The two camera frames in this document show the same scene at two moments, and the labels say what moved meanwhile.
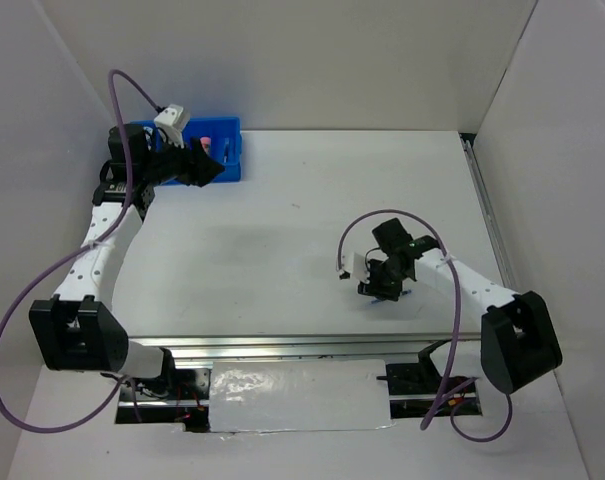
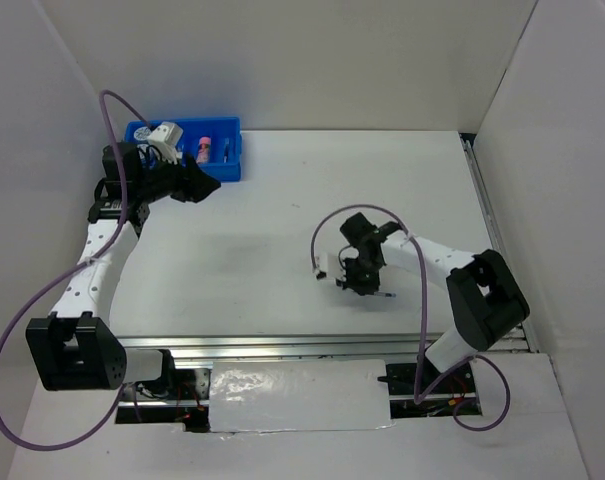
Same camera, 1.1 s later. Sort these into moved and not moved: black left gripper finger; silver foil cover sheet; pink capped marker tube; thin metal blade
Moved: black left gripper finger
Not moved: thin metal blade; silver foil cover sheet; pink capped marker tube
